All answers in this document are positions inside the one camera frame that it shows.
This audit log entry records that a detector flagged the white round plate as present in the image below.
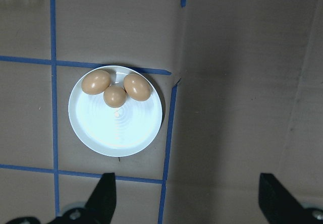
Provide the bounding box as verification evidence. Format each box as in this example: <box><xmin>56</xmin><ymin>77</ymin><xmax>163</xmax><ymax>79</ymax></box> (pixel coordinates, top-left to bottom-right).
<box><xmin>68</xmin><ymin>65</ymin><xmax>164</xmax><ymax>158</ymax></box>

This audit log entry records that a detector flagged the brown egg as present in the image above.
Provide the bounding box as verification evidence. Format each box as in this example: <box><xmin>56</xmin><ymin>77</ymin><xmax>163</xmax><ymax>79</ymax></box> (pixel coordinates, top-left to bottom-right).
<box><xmin>103</xmin><ymin>85</ymin><xmax>127</xmax><ymax>108</ymax></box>
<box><xmin>81</xmin><ymin>69</ymin><xmax>112</xmax><ymax>95</ymax></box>
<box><xmin>123</xmin><ymin>73</ymin><xmax>151</xmax><ymax>102</ymax></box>

